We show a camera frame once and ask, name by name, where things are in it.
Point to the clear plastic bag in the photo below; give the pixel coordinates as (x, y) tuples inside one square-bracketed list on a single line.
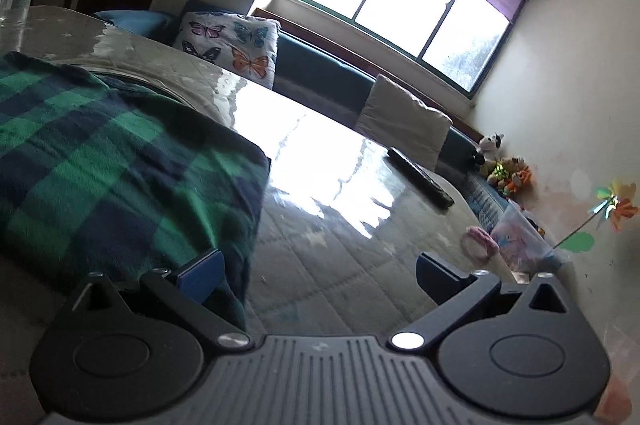
[(525, 240)]

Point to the green plaid shirt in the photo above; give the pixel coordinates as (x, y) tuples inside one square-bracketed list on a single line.
[(100, 165)]

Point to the grey pillow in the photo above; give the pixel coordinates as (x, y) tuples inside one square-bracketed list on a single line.
[(400, 120)]

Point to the orange plush fox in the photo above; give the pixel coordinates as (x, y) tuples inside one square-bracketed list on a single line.
[(520, 182)]

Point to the black and white plush cow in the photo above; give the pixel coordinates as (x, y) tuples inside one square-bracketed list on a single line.
[(490, 147)]

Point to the black remote control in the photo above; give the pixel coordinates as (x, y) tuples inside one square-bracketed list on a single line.
[(420, 177)]

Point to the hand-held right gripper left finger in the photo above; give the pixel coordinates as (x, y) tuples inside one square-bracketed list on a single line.
[(202, 277)]

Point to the teal sofa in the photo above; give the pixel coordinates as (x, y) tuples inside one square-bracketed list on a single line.
[(320, 65)]

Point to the butterfly print pillow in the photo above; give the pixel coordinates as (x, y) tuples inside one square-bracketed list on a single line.
[(230, 42)]

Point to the colourful pinwheel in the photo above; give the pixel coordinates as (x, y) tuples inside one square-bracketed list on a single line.
[(617, 202)]

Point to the green framed window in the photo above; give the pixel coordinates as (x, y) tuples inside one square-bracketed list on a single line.
[(380, 5)]

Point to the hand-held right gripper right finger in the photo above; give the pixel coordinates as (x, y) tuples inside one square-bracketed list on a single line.
[(437, 277)]

